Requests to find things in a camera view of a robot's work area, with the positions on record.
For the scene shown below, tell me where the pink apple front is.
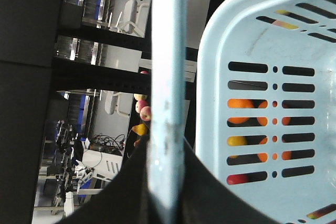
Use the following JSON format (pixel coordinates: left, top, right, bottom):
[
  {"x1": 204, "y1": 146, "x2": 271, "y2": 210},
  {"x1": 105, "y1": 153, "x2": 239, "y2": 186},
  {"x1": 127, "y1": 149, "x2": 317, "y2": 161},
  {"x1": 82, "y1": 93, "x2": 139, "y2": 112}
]
[{"x1": 140, "y1": 106, "x2": 152, "y2": 122}]

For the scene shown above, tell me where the light blue plastic basket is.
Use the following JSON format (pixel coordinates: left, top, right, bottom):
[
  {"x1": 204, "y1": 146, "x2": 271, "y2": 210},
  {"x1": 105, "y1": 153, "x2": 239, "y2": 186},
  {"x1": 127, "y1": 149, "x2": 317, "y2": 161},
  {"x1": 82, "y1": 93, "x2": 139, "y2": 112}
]
[{"x1": 147, "y1": 0, "x2": 335, "y2": 223}]

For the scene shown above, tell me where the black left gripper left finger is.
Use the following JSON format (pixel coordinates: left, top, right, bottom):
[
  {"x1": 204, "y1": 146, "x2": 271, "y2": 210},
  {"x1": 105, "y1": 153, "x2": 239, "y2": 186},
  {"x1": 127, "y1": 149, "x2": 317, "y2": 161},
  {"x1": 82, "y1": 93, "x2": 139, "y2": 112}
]
[{"x1": 58, "y1": 140, "x2": 162, "y2": 224}]

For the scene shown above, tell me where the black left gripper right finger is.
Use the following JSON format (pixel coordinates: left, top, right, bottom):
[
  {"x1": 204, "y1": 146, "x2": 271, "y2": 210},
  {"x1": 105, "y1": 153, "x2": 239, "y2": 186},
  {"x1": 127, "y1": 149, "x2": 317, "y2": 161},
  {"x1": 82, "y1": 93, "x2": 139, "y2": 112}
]
[{"x1": 174, "y1": 140, "x2": 277, "y2": 223}]

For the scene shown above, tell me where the yellow round citrus fruit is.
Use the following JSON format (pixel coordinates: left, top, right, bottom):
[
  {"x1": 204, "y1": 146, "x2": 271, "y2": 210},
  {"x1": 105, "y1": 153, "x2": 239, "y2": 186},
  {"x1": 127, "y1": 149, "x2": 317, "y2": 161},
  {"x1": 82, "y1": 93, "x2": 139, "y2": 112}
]
[{"x1": 227, "y1": 136, "x2": 247, "y2": 146}]

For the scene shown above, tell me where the black upright shelf post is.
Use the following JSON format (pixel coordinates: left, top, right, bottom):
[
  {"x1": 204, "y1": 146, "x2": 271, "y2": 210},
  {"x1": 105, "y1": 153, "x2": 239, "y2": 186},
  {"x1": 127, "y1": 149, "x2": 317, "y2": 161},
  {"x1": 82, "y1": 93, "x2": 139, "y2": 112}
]
[{"x1": 51, "y1": 26, "x2": 152, "y2": 94}]

